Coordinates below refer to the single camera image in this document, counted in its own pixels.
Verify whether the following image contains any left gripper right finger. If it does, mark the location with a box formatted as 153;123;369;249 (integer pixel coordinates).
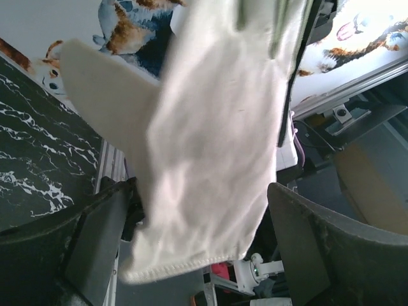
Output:
267;183;407;305

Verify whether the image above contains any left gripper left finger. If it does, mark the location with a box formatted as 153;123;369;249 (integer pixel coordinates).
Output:
1;179;135;305

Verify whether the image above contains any white glove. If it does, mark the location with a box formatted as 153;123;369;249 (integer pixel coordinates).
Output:
60;1;312;284

